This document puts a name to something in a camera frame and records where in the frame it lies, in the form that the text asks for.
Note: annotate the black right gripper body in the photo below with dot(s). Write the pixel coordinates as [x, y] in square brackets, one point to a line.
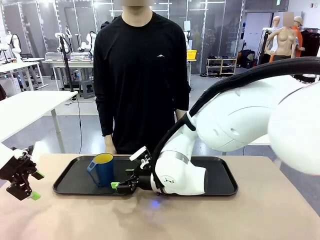
[136, 185]

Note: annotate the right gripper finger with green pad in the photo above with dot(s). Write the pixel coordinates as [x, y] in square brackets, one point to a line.
[131, 172]
[117, 185]

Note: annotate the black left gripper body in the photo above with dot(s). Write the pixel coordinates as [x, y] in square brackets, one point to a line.
[18, 175]

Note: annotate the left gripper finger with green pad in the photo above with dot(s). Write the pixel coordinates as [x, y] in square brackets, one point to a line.
[38, 175]
[35, 196]

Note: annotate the blue mug yellow inside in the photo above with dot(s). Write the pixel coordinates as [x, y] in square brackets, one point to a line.
[103, 170]

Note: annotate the person's right forearm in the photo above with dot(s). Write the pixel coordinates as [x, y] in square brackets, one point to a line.
[108, 136]

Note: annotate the person's left forearm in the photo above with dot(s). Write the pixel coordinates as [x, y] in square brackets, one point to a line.
[180, 114]

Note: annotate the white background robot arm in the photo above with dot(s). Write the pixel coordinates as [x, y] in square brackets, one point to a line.
[88, 42]

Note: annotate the person's right hand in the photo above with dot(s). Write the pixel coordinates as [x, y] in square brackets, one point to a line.
[110, 147]

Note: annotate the black plastic tray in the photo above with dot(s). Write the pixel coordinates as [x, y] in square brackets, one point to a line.
[220, 175]
[75, 180]

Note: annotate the white side table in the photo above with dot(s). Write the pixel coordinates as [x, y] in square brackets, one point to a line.
[260, 140]
[30, 107]

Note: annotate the grey plastic stool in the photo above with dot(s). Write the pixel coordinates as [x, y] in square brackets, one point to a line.
[87, 89]

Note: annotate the person in black shirt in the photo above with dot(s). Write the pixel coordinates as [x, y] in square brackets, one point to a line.
[140, 75]

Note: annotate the white background desk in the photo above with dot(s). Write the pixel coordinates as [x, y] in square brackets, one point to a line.
[20, 67]

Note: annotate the black tripod stand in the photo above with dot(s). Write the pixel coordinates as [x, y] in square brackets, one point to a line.
[65, 62]

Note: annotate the clear display case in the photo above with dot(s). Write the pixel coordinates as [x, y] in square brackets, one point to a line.
[80, 56]

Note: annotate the yellow basket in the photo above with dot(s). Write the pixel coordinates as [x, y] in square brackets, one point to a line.
[192, 55]

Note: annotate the white shoe rack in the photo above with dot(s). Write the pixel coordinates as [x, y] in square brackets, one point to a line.
[221, 67]

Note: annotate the bare beige mannequin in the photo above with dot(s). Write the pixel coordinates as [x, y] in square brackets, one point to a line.
[282, 40]

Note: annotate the dark clothes on rack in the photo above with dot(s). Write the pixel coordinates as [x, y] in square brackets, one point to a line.
[311, 42]

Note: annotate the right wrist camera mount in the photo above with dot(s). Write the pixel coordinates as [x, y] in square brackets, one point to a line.
[141, 156]

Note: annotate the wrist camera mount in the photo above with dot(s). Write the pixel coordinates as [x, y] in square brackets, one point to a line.
[141, 156]
[27, 151]

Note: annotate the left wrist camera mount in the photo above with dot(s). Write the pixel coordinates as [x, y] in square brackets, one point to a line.
[27, 151]

